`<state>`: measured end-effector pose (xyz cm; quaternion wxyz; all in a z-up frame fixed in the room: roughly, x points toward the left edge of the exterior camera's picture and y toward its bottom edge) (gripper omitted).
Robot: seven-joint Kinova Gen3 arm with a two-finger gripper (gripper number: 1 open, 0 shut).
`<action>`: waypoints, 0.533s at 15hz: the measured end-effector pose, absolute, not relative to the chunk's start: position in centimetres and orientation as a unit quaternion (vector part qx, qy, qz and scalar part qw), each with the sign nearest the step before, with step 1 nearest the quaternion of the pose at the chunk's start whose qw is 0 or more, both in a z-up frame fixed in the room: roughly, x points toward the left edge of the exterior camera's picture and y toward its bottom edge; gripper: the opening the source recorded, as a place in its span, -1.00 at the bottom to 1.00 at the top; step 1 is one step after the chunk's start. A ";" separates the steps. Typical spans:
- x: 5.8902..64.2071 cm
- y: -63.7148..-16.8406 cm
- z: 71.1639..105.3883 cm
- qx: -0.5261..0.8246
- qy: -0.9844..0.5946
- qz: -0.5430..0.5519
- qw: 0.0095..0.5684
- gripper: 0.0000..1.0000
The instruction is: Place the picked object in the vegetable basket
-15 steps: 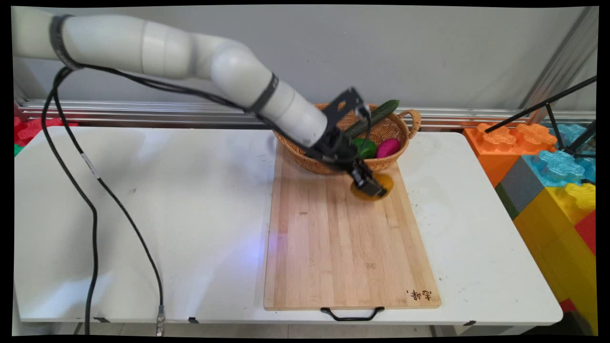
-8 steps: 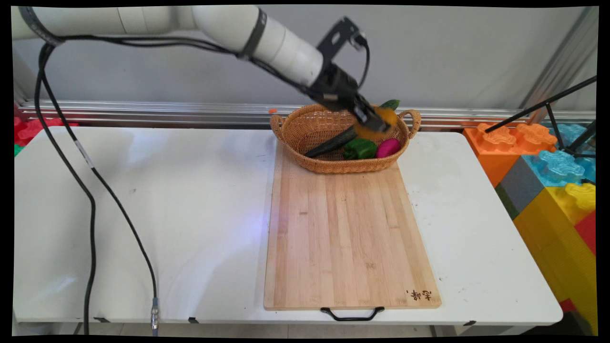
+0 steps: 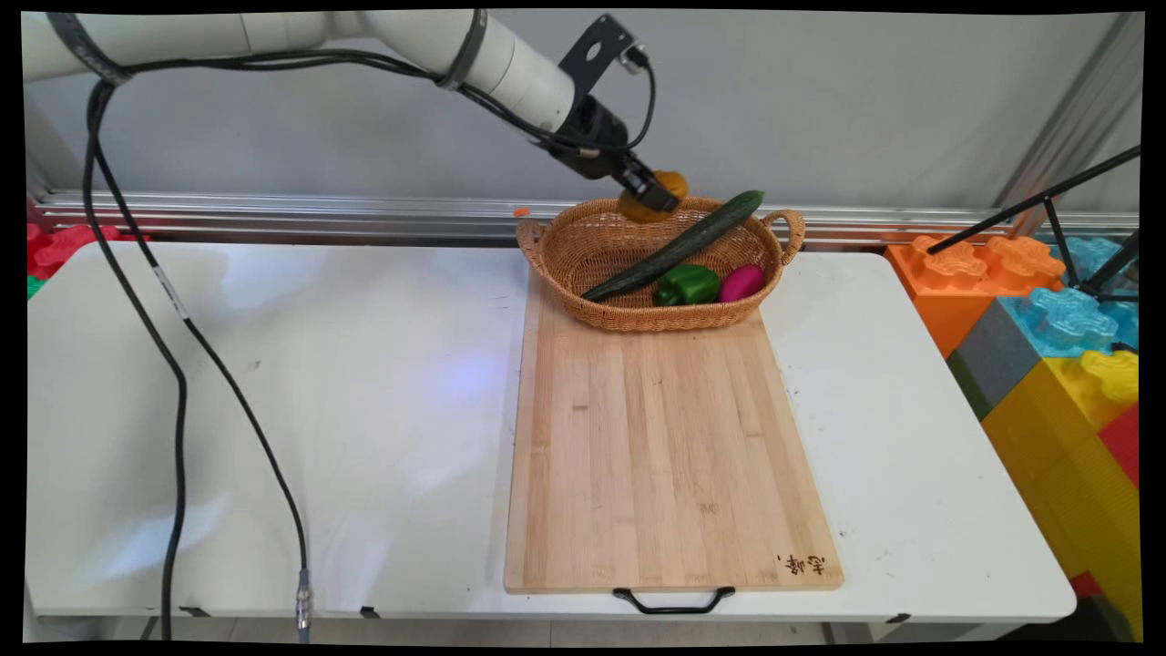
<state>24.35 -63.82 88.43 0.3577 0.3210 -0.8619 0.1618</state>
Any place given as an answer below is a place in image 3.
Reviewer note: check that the aluminium rail along table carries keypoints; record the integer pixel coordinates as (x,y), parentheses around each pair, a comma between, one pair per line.
(273,214)

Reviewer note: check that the grey foam block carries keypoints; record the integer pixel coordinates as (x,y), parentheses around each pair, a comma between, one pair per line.
(993,355)

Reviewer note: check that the red foam pieces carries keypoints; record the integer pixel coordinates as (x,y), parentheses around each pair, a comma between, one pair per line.
(64,246)

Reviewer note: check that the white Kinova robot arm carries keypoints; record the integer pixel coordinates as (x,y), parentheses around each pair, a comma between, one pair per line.
(273,32)

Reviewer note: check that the red foam block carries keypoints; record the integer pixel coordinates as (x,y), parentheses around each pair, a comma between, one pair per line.
(1122,442)

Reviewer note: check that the orange fruit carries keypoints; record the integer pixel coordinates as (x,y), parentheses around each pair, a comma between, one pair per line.
(642,211)

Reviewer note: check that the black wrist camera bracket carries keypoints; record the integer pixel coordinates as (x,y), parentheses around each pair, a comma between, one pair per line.
(594,50)

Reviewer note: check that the black tripod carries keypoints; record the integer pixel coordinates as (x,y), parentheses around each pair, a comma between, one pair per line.
(1075,228)

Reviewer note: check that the blue foam block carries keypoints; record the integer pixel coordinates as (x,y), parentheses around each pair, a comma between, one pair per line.
(1070,314)

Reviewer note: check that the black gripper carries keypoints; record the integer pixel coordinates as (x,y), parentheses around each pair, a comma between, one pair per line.
(597,137)

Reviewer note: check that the green bell pepper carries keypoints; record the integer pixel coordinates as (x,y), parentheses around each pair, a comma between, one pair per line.
(688,285)

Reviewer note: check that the purple eggplant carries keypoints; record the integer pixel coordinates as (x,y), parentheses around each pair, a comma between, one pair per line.
(741,282)

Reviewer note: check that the long dark green cucumber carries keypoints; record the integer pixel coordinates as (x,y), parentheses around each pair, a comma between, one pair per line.
(679,248)

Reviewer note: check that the orange foam block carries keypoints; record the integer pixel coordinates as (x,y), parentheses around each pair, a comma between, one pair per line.
(947,287)

